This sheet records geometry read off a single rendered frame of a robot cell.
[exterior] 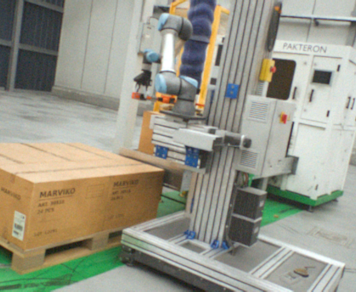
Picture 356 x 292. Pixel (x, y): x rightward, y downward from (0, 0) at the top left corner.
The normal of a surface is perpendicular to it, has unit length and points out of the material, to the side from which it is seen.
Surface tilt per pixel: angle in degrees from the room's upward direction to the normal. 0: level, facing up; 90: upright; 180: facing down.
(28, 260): 90
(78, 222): 90
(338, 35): 90
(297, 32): 90
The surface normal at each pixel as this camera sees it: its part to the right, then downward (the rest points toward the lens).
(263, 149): -0.51, 0.04
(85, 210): 0.80, 0.22
